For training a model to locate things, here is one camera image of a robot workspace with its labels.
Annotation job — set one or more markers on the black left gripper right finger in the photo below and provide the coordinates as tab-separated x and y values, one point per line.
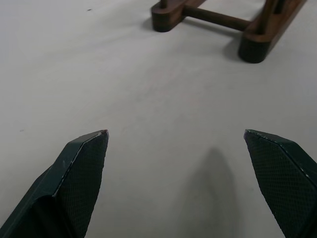
282	178

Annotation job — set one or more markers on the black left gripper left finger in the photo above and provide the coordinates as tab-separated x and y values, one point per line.
64	188

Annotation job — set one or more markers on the brown wooden stand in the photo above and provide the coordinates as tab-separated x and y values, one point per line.
255	29

